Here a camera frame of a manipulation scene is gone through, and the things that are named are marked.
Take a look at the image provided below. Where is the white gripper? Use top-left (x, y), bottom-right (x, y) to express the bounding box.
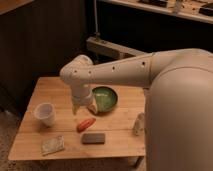
top-left (71, 84), bottom-right (98, 115)

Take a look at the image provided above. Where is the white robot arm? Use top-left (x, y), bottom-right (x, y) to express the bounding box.
top-left (60, 49), bottom-right (213, 171)

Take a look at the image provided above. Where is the orange carrot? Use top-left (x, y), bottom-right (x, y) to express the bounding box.
top-left (77, 118), bottom-right (96, 132)

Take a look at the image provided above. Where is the green bowl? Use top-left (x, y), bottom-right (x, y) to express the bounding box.
top-left (93, 86), bottom-right (118, 113)

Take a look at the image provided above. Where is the grey rectangular sponge block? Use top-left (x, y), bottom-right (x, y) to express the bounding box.
top-left (81, 133), bottom-right (105, 144)

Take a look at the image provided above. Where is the wooden table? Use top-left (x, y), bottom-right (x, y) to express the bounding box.
top-left (8, 77), bottom-right (145, 160)

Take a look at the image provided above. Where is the white crumpled snack bag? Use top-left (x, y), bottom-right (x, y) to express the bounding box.
top-left (41, 136), bottom-right (65, 156)

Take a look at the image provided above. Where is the small clear bottle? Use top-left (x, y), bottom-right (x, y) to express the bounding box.
top-left (133, 113), bottom-right (145, 136)

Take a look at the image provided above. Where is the long shelf bench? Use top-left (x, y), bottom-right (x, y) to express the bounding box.
top-left (86, 37), bottom-right (144, 59)

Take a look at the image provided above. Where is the metal pole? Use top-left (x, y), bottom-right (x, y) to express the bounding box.
top-left (93, 0), bottom-right (100, 41)

